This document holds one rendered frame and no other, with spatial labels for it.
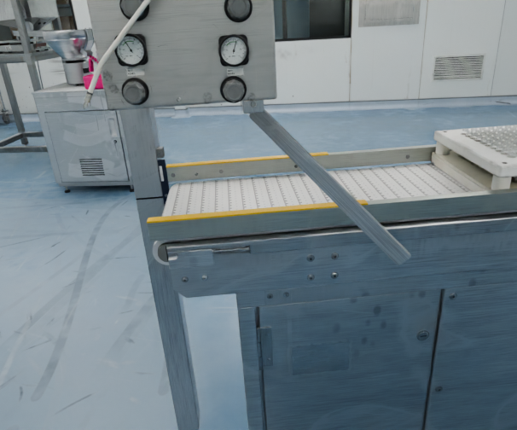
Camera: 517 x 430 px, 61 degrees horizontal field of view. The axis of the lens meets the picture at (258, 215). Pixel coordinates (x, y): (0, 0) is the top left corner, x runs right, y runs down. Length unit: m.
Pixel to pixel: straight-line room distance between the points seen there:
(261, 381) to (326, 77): 5.11
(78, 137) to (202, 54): 2.89
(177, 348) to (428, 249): 0.69
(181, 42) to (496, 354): 0.85
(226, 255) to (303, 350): 0.29
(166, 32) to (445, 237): 0.53
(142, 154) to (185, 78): 0.39
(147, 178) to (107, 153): 2.43
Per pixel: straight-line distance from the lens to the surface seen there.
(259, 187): 0.88
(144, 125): 0.94
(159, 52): 0.59
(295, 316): 0.85
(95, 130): 3.38
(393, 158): 1.00
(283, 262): 0.72
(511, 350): 1.08
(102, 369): 1.82
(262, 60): 0.59
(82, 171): 3.52
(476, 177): 0.89
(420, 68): 5.97
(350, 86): 5.86
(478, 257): 0.83
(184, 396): 1.30
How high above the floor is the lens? 1.16
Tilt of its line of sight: 24 degrees down
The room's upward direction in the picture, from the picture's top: 3 degrees counter-clockwise
